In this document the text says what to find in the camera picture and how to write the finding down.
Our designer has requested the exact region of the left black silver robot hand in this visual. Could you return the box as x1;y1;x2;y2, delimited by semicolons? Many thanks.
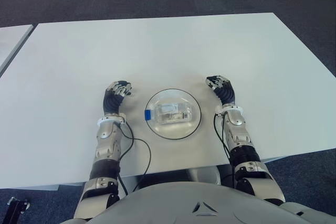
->
101;79;133;116

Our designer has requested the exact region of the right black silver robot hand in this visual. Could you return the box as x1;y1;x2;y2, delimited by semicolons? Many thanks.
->
205;74;236;106

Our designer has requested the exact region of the clear water bottle blue cap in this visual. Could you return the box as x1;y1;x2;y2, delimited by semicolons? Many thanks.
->
144;102;194;124

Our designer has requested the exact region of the white plate black rim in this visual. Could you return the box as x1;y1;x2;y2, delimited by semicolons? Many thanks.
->
145;88;202;141

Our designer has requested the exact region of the white robot pelvis cover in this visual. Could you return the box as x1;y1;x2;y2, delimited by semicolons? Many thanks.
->
187;166;221;187

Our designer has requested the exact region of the white neighbouring table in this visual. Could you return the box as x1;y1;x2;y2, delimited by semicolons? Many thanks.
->
0;24;34;77

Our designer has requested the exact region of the grey robot torso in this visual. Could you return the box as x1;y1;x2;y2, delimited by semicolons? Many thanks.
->
62;182;297;224

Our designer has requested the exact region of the black stand foot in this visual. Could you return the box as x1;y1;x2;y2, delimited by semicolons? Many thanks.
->
6;196;31;224

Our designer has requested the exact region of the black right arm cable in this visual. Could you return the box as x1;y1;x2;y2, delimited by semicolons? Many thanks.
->
213;113;237;187

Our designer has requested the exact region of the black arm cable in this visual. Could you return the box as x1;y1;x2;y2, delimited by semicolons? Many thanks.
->
115;121;152;196
213;113;237;187

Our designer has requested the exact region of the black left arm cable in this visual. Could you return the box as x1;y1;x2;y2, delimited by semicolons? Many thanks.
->
115;121;152;196

